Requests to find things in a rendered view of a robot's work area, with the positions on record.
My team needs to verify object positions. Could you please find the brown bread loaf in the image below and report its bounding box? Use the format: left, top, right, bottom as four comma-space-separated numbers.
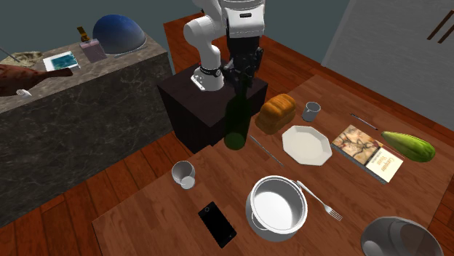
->
254, 93, 297, 135

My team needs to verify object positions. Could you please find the dark robot stand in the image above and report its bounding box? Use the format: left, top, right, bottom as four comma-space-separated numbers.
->
156, 60, 269, 154

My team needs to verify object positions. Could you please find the dark green glass bottle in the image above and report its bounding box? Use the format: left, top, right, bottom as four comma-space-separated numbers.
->
223, 84, 252, 151

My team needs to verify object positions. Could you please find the small grey cup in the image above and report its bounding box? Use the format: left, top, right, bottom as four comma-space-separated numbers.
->
301, 101, 322, 123

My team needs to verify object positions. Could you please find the thin silver knife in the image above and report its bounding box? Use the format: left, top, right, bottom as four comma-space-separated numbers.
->
248, 135, 285, 167

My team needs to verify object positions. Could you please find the white octagonal plate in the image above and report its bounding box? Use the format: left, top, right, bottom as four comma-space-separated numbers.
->
282, 124, 333, 167

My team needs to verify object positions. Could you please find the white round cup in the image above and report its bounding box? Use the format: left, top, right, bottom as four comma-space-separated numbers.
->
171, 160, 196, 191

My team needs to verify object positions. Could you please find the thin dark pen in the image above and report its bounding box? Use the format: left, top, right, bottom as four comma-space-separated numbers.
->
349, 113, 379, 132

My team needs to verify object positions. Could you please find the white cooking pot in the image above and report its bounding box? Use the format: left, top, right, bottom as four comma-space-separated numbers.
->
245, 175, 308, 243

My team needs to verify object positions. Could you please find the beige illustrated book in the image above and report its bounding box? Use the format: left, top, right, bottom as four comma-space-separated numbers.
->
330, 124, 405, 185

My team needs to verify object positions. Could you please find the silver fork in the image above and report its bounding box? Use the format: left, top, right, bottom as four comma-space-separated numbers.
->
295, 180, 344, 223

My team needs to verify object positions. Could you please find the black smartphone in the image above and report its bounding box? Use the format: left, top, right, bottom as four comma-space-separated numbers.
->
197, 201, 238, 249

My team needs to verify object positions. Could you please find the marble counter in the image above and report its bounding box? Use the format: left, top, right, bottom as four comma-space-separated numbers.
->
0, 14, 175, 228

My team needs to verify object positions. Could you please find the green cucumber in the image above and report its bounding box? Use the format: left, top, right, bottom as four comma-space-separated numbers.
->
381, 131, 437, 163

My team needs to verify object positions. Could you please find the grey metal bowl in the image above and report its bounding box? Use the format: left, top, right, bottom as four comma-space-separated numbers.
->
360, 216, 446, 256

